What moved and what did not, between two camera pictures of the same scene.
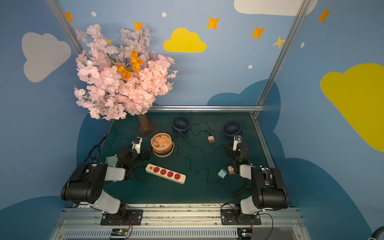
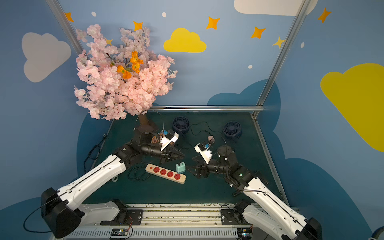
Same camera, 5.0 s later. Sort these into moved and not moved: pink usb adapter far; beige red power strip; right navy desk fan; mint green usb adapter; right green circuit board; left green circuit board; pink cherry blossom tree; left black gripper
Moved: mint green usb adapter; left black gripper
Not moved: pink usb adapter far; left green circuit board; pink cherry blossom tree; beige red power strip; right navy desk fan; right green circuit board
